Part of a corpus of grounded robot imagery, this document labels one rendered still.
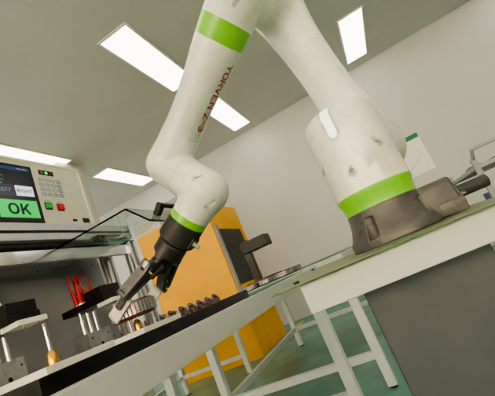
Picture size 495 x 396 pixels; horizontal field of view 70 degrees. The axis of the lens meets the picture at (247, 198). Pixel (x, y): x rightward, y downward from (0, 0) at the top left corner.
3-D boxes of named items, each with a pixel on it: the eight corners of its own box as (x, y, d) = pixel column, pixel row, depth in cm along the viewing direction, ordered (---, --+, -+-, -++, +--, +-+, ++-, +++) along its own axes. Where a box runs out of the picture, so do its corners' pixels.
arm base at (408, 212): (474, 203, 66) (458, 174, 68) (531, 182, 52) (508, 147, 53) (346, 257, 66) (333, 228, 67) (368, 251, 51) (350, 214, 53)
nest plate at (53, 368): (115, 345, 70) (113, 339, 70) (47, 375, 56) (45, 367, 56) (62, 368, 74) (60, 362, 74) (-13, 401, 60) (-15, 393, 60)
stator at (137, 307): (166, 304, 92) (161, 291, 92) (138, 313, 81) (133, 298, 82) (133, 320, 95) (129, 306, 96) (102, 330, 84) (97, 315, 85)
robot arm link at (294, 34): (424, 156, 77) (299, -10, 92) (410, 151, 63) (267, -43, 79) (372, 189, 83) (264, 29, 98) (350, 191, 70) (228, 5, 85)
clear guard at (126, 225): (199, 221, 107) (192, 204, 109) (150, 220, 85) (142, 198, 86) (119, 263, 117) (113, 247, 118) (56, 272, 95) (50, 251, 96)
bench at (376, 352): (396, 310, 355) (361, 241, 372) (405, 387, 183) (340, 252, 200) (298, 346, 387) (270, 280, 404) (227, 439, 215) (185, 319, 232)
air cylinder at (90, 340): (115, 345, 94) (109, 324, 96) (93, 354, 87) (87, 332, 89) (101, 351, 96) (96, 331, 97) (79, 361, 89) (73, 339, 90)
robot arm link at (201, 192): (224, 180, 76) (244, 187, 86) (184, 152, 81) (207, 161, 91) (190, 234, 78) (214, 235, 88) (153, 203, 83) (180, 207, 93)
